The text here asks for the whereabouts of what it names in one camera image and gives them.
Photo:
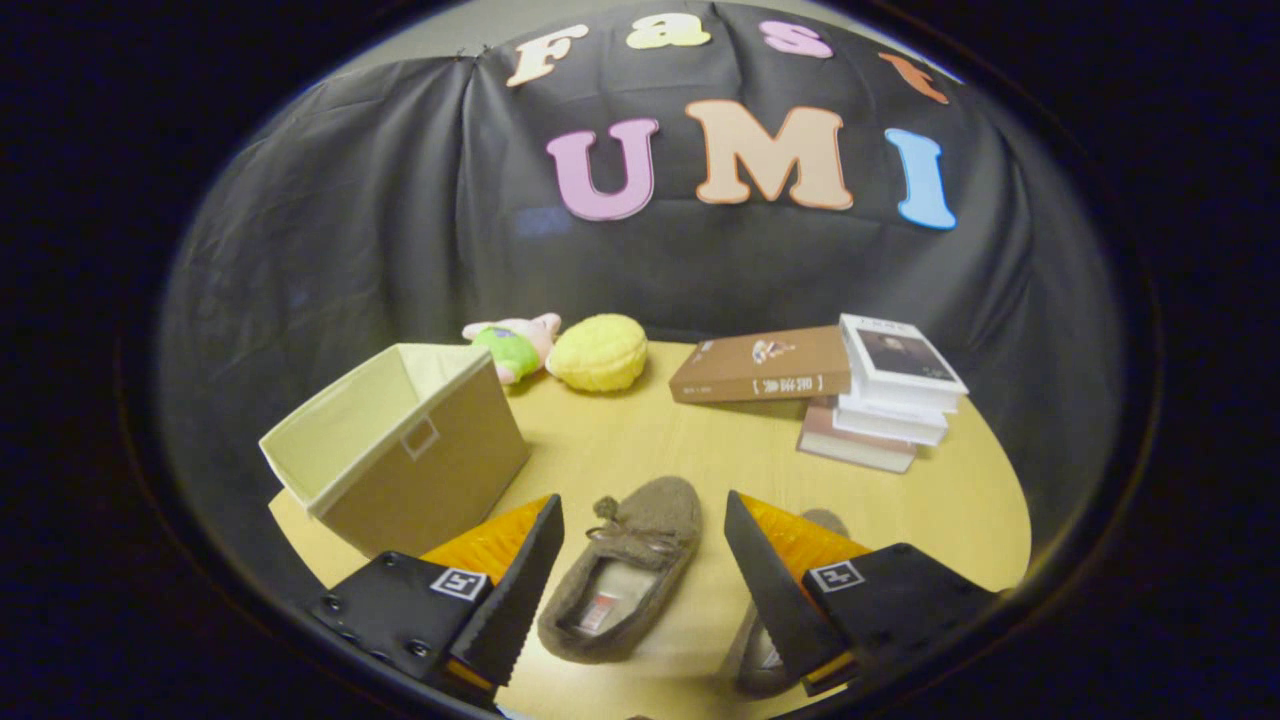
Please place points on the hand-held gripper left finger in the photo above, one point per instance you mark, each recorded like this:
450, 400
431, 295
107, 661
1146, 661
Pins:
520, 600

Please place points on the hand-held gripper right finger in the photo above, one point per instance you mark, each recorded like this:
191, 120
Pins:
775, 600

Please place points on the brown fuzzy shoe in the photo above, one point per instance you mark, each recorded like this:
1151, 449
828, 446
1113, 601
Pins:
650, 515
752, 668

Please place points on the beige fabric storage box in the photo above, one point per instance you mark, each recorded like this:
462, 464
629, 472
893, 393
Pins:
430, 470

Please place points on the pinkish brown book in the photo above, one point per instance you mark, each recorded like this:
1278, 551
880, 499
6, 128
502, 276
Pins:
850, 448

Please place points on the plain white book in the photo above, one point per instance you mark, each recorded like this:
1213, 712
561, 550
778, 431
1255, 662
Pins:
885, 425

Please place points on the pink plush toy green shorts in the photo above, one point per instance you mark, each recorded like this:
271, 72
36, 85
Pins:
515, 348

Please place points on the yellow round plush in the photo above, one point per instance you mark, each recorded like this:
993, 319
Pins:
600, 352

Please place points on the white book with portrait cover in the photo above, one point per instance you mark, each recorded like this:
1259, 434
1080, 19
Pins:
900, 360

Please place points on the black backdrop cloth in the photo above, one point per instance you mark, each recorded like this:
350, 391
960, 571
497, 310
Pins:
400, 220

